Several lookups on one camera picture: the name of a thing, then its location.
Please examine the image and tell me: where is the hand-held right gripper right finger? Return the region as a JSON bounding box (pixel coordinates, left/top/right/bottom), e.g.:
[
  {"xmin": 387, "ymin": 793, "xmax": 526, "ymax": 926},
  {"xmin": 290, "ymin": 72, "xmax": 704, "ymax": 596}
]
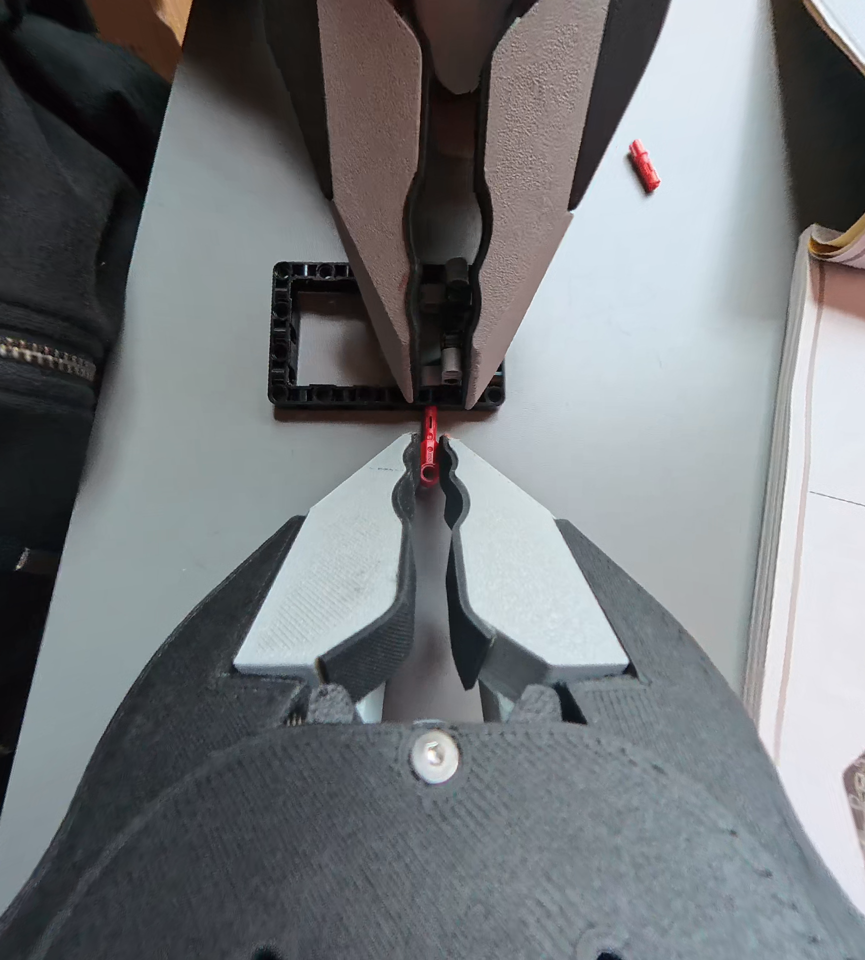
[{"xmin": 437, "ymin": 432, "xmax": 633, "ymax": 693}]

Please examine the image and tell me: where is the long red lego pin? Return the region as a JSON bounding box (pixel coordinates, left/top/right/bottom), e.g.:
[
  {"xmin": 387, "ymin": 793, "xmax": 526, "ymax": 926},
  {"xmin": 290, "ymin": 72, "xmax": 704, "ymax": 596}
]
[{"xmin": 413, "ymin": 405, "xmax": 443, "ymax": 489}]

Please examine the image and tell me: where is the person's left hand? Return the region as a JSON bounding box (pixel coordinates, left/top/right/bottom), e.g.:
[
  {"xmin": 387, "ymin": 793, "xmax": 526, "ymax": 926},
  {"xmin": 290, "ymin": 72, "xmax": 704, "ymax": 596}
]
[{"xmin": 426, "ymin": 82, "xmax": 482, "ymax": 179}]

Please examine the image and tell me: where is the person's black jacket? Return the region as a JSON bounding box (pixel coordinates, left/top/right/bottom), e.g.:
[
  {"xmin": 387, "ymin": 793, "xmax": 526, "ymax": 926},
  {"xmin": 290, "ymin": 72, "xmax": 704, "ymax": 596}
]
[{"xmin": 0, "ymin": 0, "xmax": 179, "ymax": 721}]

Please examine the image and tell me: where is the short red lego pin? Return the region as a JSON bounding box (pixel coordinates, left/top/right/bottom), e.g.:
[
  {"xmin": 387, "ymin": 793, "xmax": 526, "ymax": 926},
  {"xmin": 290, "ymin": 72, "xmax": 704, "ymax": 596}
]
[{"xmin": 626, "ymin": 138, "xmax": 665, "ymax": 195}]

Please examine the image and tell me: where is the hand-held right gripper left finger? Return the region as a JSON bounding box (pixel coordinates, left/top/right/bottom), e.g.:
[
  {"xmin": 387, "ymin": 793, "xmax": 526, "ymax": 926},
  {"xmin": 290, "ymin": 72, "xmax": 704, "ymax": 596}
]
[{"xmin": 232, "ymin": 431, "xmax": 417, "ymax": 702}]

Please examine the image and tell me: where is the lego instruction booklet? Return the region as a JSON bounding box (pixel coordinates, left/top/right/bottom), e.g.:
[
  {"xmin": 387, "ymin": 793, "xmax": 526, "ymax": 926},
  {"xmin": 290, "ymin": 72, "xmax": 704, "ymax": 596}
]
[{"xmin": 740, "ymin": 0, "xmax": 865, "ymax": 950}]

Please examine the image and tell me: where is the black lego frame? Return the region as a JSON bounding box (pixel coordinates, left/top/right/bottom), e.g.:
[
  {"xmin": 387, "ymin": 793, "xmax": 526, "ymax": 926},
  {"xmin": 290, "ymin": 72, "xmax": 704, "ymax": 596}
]
[{"xmin": 267, "ymin": 258, "xmax": 509, "ymax": 412}]

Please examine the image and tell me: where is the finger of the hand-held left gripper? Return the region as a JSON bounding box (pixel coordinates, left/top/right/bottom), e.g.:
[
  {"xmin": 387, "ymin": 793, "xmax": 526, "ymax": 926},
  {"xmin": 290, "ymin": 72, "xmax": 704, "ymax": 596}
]
[
  {"xmin": 468, "ymin": 0, "xmax": 611, "ymax": 410},
  {"xmin": 316, "ymin": 0, "xmax": 435, "ymax": 408}
]

